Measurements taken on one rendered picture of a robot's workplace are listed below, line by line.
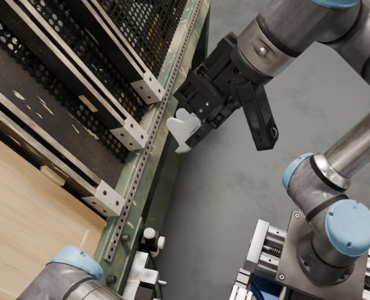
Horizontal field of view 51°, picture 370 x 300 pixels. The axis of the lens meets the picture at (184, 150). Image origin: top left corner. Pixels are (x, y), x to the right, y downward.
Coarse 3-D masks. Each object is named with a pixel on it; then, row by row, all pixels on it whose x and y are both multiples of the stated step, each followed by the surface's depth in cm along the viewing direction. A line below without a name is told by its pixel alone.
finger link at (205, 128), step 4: (216, 116) 56; (220, 116) 56; (212, 120) 55; (216, 120) 56; (220, 120) 56; (204, 124) 56; (208, 124) 55; (212, 124) 55; (216, 124) 55; (200, 128) 56; (204, 128) 56; (208, 128) 56; (212, 128) 55; (196, 132) 57; (200, 132) 56; (204, 132) 56; (208, 132) 56; (192, 136) 59; (196, 136) 58; (200, 136) 57; (204, 136) 56; (188, 140) 60; (192, 140) 59; (196, 140) 58; (200, 140) 57; (188, 144) 60; (192, 144) 59; (196, 144) 58
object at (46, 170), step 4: (40, 168) 110; (44, 168) 108; (48, 168) 109; (44, 172) 109; (48, 172) 109; (52, 172) 110; (48, 176) 110; (52, 176) 110; (56, 176) 111; (56, 180) 111; (60, 180) 112; (64, 180) 113; (60, 184) 113
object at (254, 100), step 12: (240, 84) 53; (252, 84) 53; (240, 96) 54; (252, 96) 53; (264, 96) 56; (252, 108) 54; (264, 108) 55; (252, 120) 55; (264, 120) 55; (252, 132) 56; (264, 132) 55; (276, 132) 57; (264, 144) 56
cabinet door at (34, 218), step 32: (0, 160) 99; (0, 192) 98; (32, 192) 106; (64, 192) 115; (0, 224) 97; (32, 224) 105; (64, 224) 114; (96, 224) 124; (0, 256) 96; (32, 256) 103; (0, 288) 95
